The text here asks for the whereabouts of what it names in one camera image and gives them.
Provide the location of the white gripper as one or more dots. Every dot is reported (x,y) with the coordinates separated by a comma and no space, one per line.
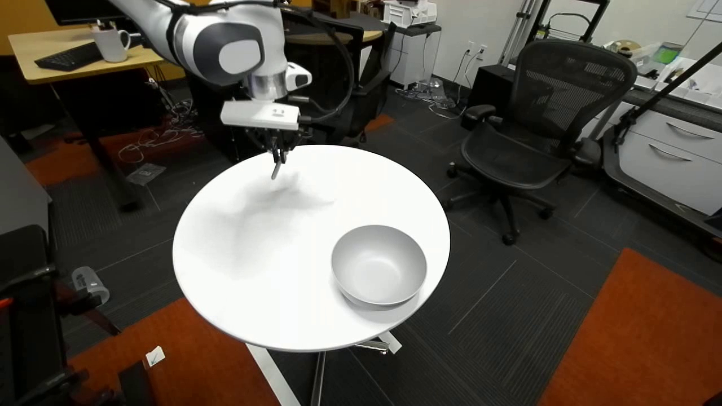
(256,115)

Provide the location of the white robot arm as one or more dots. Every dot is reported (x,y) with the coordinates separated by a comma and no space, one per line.
(215,41)

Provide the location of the grey bowl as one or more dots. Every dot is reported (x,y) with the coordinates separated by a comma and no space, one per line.
(378,265)

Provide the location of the white storage cabinet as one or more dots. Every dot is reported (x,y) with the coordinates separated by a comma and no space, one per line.
(413,58)

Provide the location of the white mug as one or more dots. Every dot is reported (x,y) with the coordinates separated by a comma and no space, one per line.
(113,43)

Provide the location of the black keyboard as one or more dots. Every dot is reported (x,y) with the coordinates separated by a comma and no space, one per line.
(71,58)

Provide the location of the white table base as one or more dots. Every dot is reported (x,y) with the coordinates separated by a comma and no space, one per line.
(272,376)

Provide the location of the wooden desk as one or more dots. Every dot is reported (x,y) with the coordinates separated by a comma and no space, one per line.
(46,71)

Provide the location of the small white floor tag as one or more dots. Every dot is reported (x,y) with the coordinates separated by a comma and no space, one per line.
(156,358)

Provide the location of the black mesh office chair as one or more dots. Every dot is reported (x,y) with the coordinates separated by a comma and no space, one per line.
(526,144)

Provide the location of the black metal stand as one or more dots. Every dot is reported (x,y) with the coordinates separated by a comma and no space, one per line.
(29,324)

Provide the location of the black kick scooter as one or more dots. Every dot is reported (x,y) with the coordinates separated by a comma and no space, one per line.
(661,188)

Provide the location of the white drawer cabinet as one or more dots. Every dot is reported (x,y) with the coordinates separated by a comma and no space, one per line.
(677,161)

